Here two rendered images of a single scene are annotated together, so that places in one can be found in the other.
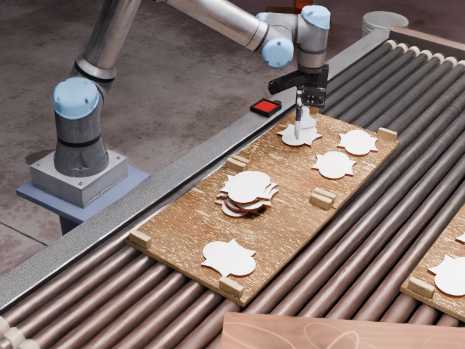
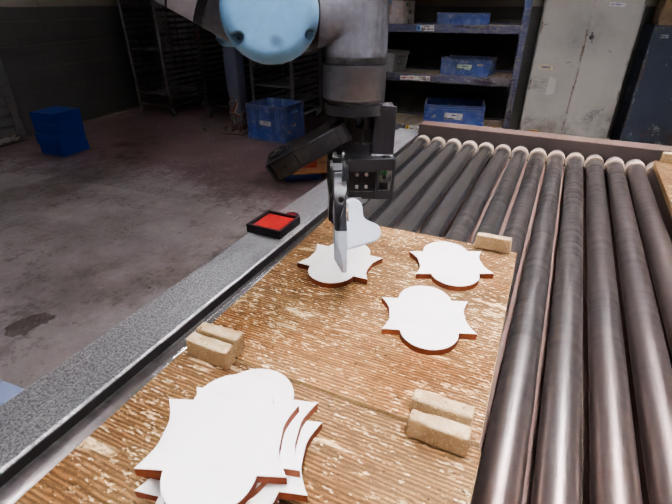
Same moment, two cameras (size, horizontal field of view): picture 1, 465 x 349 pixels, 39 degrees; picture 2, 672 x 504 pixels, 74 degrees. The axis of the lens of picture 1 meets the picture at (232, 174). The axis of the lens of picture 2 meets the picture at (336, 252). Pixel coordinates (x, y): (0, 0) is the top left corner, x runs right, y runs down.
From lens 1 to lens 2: 1.28 m
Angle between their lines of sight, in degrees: 10
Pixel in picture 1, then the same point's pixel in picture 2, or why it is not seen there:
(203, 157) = (144, 333)
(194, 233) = not seen: outside the picture
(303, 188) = (378, 390)
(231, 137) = (211, 281)
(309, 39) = (350, 24)
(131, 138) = (139, 288)
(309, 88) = (357, 156)
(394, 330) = not seen: outside the picture
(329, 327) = not seen: outside the picture
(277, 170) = (309, 347)
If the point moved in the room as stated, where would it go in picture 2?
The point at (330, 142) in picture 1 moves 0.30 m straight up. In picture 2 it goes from (400, 270) to (417, 64)
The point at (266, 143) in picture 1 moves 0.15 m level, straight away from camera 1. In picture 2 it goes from (279, 286) to (278, 239)
